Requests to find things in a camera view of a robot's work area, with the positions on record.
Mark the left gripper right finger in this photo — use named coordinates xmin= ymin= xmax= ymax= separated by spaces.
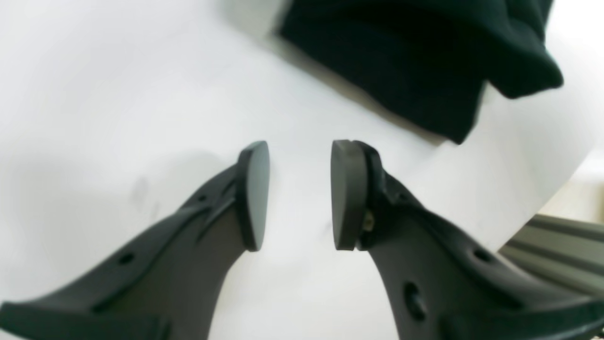
xmin=330 ymin=140 xmax=604 ymax=340

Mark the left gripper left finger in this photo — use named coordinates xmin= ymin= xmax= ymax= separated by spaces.
xmin=1 ymin=141 xmax=270 ymax=340

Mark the black T-shirt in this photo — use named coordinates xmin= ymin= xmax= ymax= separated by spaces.
xmin=279 ymin=0 xmax=564 ymax=145

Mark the aluminium frame stand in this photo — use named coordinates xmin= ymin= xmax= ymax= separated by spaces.
xmin=500 ymin=214 xmax=604 ymax=297

